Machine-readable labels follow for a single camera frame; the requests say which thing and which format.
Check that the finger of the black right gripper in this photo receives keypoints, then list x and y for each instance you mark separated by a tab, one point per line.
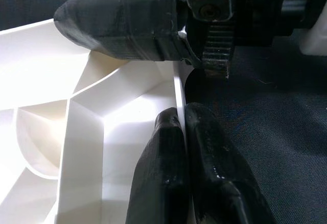
117	25

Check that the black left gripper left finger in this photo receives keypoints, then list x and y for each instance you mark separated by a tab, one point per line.
161	173

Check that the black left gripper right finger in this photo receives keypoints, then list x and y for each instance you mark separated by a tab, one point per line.
219	173

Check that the white plastic children table top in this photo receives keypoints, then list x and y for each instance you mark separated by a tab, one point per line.
76	111

